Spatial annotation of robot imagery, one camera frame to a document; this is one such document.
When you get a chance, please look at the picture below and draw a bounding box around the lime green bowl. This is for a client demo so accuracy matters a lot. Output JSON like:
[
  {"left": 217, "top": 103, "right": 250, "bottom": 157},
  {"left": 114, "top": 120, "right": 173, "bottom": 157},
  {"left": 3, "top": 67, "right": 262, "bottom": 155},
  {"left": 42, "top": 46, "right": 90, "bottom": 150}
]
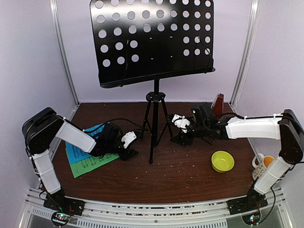
[{"left": 211, "top": 151, "right": 235, "bottom": 173}]

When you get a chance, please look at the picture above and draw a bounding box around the green sheet music page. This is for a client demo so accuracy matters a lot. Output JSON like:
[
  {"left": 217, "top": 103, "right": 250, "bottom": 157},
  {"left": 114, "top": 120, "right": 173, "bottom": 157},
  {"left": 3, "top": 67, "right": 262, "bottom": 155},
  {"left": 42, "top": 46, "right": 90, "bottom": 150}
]
[{"left": 70, "top": 154, "right": 119, "bottom": 178}]

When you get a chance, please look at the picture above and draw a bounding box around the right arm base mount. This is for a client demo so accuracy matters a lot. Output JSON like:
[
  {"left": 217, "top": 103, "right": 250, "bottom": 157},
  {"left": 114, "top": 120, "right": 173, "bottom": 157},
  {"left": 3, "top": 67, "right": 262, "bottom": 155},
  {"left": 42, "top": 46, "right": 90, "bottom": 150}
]
[{"left": 227, "top": 188, "right": 268, "bottom": 226}]

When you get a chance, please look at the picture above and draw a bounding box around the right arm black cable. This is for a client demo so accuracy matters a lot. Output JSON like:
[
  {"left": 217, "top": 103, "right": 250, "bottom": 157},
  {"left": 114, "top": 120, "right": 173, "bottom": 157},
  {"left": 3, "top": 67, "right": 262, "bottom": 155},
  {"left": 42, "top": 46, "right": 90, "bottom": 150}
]
[{"left": 213, "top": 111, "right": 285, "bottom": 121}]

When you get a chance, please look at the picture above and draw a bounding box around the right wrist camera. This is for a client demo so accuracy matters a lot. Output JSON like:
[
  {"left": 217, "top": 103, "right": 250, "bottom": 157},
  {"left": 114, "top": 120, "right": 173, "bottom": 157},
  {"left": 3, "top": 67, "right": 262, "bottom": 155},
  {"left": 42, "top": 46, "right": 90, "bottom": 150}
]
[{"left": 171, "top": 114, "right": 190, "bottom": 133}]

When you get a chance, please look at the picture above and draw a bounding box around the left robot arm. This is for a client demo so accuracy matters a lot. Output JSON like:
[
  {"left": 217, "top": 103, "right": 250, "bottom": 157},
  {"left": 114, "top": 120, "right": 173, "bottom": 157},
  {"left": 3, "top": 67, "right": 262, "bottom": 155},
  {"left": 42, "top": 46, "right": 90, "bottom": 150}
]
[{"left": 21, "top": 107, "right": 147, "bottom": 211}]

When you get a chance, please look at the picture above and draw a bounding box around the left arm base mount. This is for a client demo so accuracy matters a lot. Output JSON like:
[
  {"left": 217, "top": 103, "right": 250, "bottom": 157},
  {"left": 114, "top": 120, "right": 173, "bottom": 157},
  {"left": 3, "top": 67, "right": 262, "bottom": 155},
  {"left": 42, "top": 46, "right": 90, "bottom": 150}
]
[{"left": 43, "top": 189, "right": 85, "bottom": 228}]

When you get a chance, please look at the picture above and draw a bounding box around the right aluminium frame post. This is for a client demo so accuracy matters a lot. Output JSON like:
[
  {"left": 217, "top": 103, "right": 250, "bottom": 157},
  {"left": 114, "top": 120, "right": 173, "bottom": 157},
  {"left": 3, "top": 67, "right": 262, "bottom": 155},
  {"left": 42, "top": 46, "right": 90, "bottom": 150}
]
[{"left": 230, "top": 0, "right": 260, "bottom": 108}]

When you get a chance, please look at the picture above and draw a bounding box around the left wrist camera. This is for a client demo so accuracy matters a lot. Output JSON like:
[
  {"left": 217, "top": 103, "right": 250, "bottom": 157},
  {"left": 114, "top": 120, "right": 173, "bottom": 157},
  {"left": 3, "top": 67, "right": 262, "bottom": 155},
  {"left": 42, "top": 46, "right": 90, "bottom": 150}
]
[{"left": 121, "top": 131, "right": 137, "bottom": 149}]

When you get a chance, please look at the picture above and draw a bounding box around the front aluminium rail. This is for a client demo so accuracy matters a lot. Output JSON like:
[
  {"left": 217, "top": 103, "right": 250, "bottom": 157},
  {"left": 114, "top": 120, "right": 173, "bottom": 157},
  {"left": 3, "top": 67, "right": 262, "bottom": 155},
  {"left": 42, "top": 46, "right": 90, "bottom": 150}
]
[{"left": 23, "top": 187, "right": 293, "bottom": 228}]

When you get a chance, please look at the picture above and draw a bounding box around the black music stand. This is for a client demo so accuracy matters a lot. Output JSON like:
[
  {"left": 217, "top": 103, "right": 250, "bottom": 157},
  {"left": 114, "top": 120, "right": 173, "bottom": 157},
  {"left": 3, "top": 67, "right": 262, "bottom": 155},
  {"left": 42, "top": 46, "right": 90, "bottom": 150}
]
[{"left": 90, "top": 0, "right": 215, "bottom": 149}]

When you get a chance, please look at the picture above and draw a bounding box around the white patterned mug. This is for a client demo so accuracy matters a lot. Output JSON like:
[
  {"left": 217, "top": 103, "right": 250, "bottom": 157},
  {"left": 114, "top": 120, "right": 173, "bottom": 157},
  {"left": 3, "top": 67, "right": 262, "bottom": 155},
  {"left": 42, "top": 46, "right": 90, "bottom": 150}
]
[{"left": 252, "top": 153, "right": 275, "bottom": 181}]

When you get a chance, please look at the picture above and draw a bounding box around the aluminium frame post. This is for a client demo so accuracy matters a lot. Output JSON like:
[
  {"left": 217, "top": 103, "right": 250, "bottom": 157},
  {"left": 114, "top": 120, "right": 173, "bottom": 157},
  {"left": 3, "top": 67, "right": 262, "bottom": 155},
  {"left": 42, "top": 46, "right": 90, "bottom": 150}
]
[
  {"left": 49, "top": 0, "right": 80, "bottom": 112},
  {"left": 230, "top": 0, "right": 260, "bottom": 108}
]

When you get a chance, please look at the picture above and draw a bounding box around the left aluminium frame post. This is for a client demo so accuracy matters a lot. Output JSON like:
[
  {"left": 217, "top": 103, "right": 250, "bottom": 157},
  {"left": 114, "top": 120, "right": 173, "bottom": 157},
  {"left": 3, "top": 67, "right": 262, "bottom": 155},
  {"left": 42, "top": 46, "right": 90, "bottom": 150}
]
[{"left": 49, "top": 0, "right": 80, "bottom": 112}]

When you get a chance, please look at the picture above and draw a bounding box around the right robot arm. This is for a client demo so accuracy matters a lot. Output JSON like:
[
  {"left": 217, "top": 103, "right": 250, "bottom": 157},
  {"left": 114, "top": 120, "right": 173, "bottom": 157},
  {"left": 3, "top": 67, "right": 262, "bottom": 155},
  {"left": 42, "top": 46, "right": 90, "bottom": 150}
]
[{"left": 167, "top": 103, "right": 304, "bottom": 210}]

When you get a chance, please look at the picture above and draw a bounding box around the blue sheet music page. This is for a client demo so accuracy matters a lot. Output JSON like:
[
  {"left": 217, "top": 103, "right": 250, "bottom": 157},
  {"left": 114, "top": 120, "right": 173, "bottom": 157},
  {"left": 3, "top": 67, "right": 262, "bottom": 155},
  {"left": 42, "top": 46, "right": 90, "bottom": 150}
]
[{"left": 65, "top": 123, "right": 107, "bottom": 165}]

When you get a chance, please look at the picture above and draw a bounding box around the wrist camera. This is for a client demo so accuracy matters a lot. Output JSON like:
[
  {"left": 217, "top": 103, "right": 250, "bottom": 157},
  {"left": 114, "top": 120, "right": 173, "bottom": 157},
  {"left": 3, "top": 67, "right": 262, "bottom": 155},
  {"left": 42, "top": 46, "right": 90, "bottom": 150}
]
[
  {"left": 171, "top": 114, "right": 190, "bottom": 133},
  {"left": 121, "top": 131, "right": 137, "bottom": 149}
]

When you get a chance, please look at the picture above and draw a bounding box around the wooden metronome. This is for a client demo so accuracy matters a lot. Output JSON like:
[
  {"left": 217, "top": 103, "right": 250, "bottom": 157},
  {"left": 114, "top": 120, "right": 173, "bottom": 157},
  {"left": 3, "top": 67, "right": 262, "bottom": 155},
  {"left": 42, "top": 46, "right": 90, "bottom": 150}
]
[{"left": 211, "top": 93, "right": 224, "bottom": 115}]

